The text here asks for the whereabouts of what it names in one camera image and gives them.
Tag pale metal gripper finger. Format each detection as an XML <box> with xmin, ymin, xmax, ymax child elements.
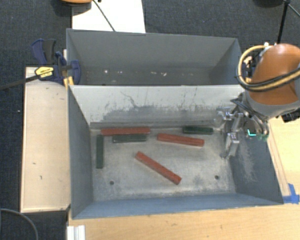
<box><xmin>215</xmin><ymin>109</ymin><xmax>235</xmax><ymax>135</ymax></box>
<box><xmin>219</xmin><ymin>131</ymin><xmax>240</xmax><ymax>160</ymax></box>

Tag dark green flat block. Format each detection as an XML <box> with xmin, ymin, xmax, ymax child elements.
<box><xmin>111</xmin><ymin>134</ymin><xmax>148</xmax><ymax>144</ymax></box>
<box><xmin>95</xmin><ymin>134</ymin><xmax>105</xmax><ymax>170</ymax></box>
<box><xmin>182</xmin><ymin>125</ymin><xmax>215</xmax><ymax>136</ymax></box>

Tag red-brown flat block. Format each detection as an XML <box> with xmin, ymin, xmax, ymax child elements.
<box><xmin>156</xmin><ymin>132</ymin><xmax>206</xmax><ymax>148</ymax></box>
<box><xmin>100</xmin><ymin>126</ymin><xmax>152</xmax><ymax>137</ymax></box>
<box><xmin>134</xmin><ymin>150</ymin><xmax>183</xmax><ymax>186</ymax></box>

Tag grey metal bin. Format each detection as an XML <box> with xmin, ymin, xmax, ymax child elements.
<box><xmin>65</xmin><ymin>28</ymin><xmax>285</xmax><ymax>220</ymax></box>

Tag pale wood flat board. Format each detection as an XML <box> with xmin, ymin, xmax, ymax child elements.
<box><xmin>19</xmin><ymin>66</ymin><xmax>73</xmax><ymax>214</ymax></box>

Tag black cylinder on white bracket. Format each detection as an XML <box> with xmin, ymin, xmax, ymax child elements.
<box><xmin>280</xmin><ymin>108</ymin><xmax>300</xmax><ymax>123</ymax></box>

